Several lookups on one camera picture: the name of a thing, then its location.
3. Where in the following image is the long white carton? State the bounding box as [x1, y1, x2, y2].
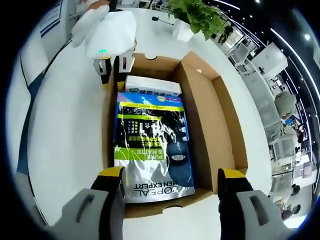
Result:
[124, 74, 183, 98]

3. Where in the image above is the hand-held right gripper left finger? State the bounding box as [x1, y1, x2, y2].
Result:
[59, 166, 126, 240]

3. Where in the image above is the brown cardboard shoe box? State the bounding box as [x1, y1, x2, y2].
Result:
[101, 50, 249, 220]

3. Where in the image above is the grey desk partition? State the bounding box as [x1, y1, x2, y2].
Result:
[249, 72, 281, 133]

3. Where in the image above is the silver soft pouch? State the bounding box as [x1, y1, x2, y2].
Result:
[113, 100, 196, 204]

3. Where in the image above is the white square pillar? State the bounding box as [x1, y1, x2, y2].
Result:
[252, 43, 288, 73]

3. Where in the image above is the potted green plant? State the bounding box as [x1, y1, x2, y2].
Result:
[165, 0, 230, 43]

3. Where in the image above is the white office chair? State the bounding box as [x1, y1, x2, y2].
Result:
[271, 137, 297, 161]

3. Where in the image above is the cable with black plug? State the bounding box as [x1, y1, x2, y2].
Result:
[151, 15, 175, 26]

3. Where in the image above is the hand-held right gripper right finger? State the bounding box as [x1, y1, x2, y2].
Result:
[216, 167, 286, 240]

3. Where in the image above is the person's left hand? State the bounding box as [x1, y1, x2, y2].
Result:
[70, 4, 111, 49]

